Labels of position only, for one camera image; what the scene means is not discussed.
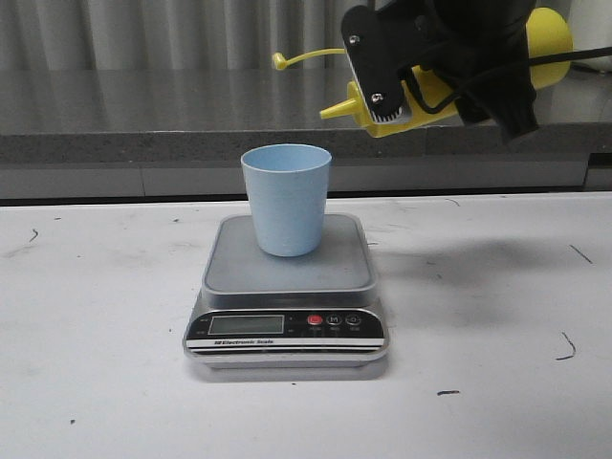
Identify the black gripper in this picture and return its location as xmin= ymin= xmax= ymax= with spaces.
xmin=340 ymin=1 xmax=538 ymax=142

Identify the light blue plastic cup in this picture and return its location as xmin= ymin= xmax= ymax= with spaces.
xmin=241 ymin=143 xmax=332 ymax=257

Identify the yellow squeeze bottle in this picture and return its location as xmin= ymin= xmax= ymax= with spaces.
xmin=271 ymin=6 xmax=575 ymax=139

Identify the silver electronic kitchen scale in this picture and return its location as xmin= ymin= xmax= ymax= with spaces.
xmin=183 ymin=213 xmax=389 ymax=382

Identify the white container in background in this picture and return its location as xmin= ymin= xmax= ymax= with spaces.
xmin=568 ymin=0 xmax=612 ymax=51

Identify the grey stone counter ledge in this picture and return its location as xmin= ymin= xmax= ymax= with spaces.
xmin=1 ymin=69 xmax=611 ymax=204

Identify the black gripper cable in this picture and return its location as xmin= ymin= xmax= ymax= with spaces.
xmin=405 ymin=45 xmax=612 ymax=116

